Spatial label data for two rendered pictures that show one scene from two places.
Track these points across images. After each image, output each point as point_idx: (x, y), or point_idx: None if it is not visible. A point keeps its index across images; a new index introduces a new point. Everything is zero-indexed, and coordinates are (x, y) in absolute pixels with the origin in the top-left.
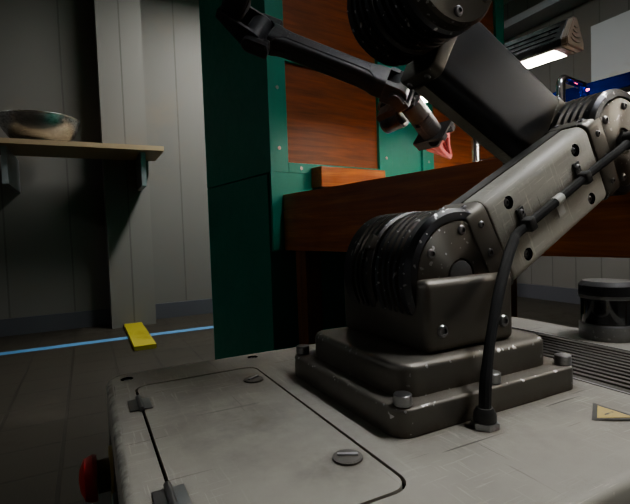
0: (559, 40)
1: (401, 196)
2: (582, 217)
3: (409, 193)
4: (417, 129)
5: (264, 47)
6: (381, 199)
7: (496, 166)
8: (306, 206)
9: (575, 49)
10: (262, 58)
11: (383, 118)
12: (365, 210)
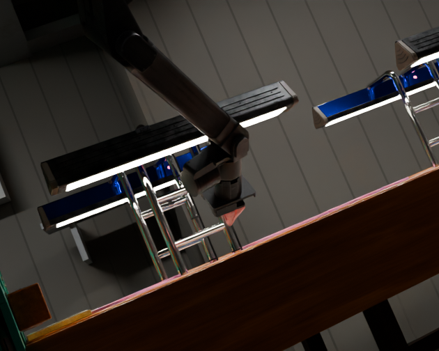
0: (291, 98)
1: (318, 251)
2: None
3: (328, 244)
4: (231, 186)
5: (155, 54)
6: (287, 265)
7: (415, 187)
8: (117, 338)
9: (290, 108)
10: (139, 71)
11: (201, 174)
12: (263, 290)
